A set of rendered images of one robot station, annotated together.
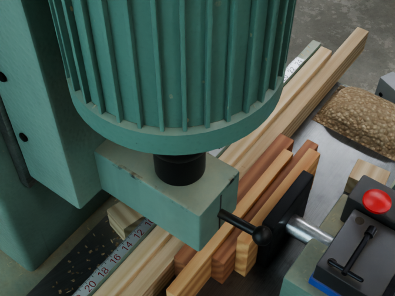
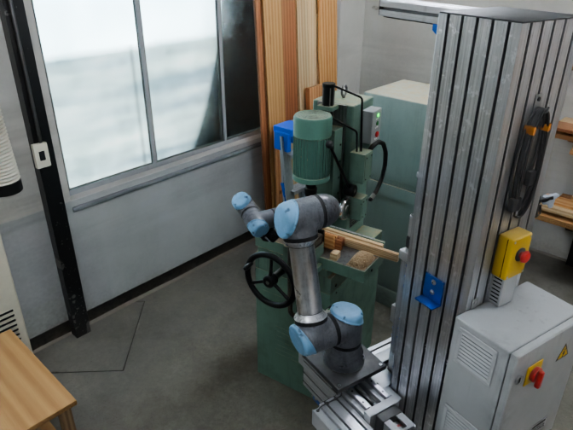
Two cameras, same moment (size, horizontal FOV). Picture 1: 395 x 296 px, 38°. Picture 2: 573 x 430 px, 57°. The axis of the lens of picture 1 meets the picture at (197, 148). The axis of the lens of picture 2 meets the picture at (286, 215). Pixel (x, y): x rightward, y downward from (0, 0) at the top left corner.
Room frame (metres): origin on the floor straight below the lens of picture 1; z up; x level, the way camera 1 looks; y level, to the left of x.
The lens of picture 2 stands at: (0.11, -2.27, 2.18)
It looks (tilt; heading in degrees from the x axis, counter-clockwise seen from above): 27 degrees down; 87
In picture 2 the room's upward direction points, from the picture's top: straight up
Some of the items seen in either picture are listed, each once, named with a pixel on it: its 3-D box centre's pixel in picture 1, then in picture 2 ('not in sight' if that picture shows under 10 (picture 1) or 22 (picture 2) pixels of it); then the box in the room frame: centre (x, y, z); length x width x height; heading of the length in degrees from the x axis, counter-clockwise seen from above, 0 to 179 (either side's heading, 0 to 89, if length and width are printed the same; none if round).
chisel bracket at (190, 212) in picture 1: (167, 182); not in sight; (0.37, 0.03, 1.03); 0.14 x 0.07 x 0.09; 53
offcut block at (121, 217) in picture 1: (127, 219); not in sight; (0.45, 0.10, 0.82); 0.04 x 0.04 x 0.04; 40
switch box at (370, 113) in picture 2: not in sight; (371, 124); (0.66, 0.19, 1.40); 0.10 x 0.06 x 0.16; 53
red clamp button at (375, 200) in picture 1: (377, 201); not in sight; (0.35, -0.19, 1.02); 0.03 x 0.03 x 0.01
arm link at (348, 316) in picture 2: not in sight; (344, 323); (0.40, -0.80, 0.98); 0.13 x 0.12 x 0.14; 25
